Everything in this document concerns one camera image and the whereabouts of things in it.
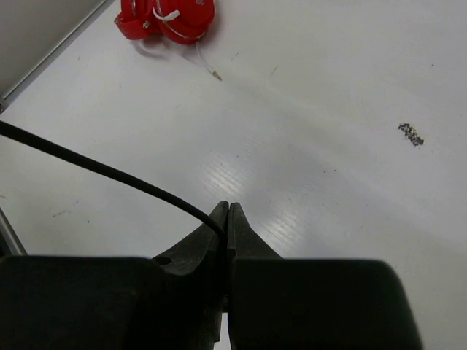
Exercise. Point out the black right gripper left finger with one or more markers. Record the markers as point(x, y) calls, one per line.
point(172, 301)

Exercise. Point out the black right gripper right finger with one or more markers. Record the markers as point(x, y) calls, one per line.
point(279, 303)

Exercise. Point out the red headphones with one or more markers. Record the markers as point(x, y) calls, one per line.
point(184, 22)

